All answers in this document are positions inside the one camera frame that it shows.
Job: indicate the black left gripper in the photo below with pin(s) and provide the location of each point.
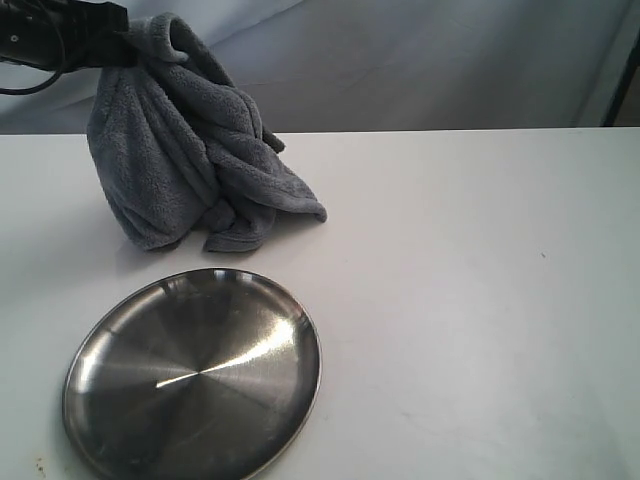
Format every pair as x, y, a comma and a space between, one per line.
65, 34

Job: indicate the grey fluffy towel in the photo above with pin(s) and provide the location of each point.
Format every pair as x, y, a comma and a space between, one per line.
178, 147

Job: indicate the grey backdrop cloth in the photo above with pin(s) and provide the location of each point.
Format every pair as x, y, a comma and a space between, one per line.
315, 66

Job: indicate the round stainless steel plate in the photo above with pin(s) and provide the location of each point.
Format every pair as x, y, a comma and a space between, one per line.
205, 374

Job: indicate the black stand pole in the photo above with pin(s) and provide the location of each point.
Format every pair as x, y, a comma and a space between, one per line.
623, 109

